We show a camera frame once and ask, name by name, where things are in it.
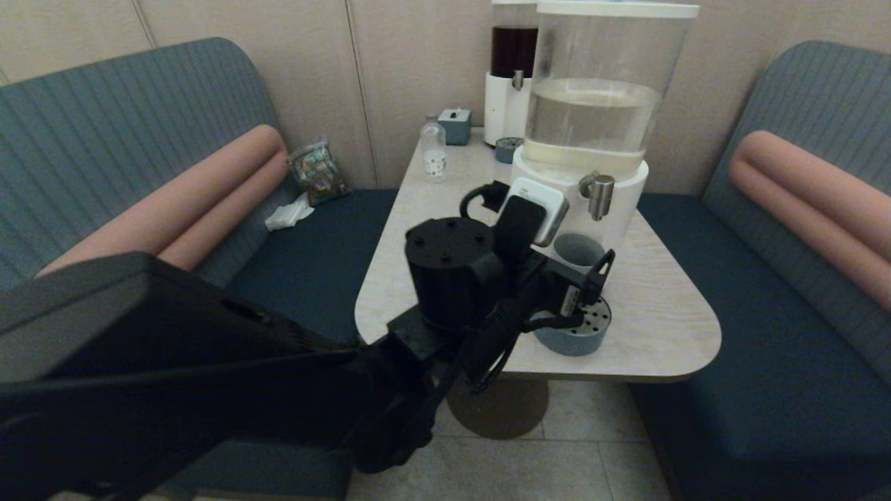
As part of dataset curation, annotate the pink tubular bolster cushion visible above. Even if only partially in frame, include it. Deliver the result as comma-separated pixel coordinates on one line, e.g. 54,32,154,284
36,125,290,279
727,131,891,312

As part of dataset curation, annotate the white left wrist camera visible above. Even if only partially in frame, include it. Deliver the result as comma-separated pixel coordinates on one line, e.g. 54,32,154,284
503,177,569,248

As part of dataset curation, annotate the round grey table pedestal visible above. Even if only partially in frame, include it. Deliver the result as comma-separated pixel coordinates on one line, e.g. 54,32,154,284
445,376,550,440

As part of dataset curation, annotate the dark beverage dispenser white base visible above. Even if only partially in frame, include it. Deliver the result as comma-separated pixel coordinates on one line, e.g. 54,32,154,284
484,0,540,148

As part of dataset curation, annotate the clear water dispenser white base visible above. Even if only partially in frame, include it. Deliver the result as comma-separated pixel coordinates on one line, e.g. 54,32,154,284
503,2,700,296

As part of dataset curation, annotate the crumpled white tissue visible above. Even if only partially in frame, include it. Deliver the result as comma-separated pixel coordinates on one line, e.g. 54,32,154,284
265,192,315,232

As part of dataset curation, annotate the clear plastic bottle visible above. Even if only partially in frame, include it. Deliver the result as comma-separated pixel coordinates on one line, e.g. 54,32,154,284
420,113,448,183

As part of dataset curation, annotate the patterned snack bag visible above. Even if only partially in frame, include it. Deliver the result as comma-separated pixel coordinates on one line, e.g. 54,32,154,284
287,141,351,207

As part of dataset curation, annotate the blue-grey tissue box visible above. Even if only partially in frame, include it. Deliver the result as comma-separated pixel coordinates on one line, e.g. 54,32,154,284
439,109,473,146

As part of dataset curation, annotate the teal upholstered booth sofa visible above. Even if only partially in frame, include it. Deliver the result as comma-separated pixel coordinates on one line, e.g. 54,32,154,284
0,37,401,501
630,42,891,501

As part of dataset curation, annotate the large blue round drip tray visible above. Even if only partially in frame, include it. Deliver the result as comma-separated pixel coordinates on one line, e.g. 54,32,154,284
533,295,613,357

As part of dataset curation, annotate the grey plastic cup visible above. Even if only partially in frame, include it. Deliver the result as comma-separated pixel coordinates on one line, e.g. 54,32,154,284
553,233,607,276

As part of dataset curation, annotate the steel water dispenser tap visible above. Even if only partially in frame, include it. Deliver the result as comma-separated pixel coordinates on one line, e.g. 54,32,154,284
579,172,616,222

